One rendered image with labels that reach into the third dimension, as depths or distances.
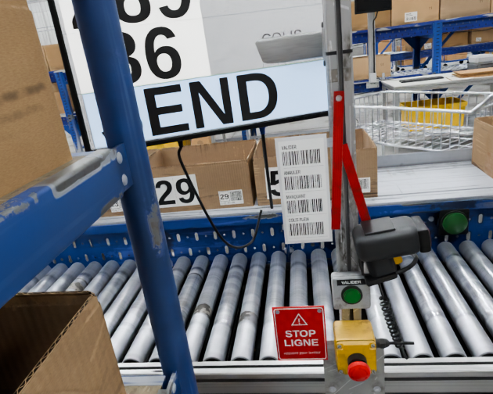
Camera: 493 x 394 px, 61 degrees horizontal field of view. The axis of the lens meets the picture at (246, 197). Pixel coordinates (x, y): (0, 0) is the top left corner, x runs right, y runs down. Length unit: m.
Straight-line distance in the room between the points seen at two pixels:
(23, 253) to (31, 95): 0.10
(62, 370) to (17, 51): 0.19
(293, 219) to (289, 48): 0.30
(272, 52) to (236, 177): 0.66
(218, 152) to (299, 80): 0.91
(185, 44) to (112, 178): 0.50
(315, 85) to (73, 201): 0.63
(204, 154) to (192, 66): 0.94
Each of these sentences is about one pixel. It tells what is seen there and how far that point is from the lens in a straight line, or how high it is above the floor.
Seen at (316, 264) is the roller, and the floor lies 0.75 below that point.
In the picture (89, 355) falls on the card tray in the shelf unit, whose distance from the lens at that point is 0.33.
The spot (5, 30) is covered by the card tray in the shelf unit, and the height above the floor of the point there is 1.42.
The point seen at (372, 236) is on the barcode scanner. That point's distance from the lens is 0.71.
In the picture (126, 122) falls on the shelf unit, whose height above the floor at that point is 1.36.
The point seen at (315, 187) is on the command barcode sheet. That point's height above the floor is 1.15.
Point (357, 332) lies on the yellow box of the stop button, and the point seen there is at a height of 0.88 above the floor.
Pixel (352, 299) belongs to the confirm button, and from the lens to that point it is 0.79.
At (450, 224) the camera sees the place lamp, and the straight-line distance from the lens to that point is 1.40.
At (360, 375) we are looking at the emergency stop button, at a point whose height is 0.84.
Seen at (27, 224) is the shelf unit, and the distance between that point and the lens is 0.20.
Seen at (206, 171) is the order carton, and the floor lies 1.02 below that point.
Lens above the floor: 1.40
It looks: 20 degrees down
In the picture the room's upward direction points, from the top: 8 degrees counter-clockwise
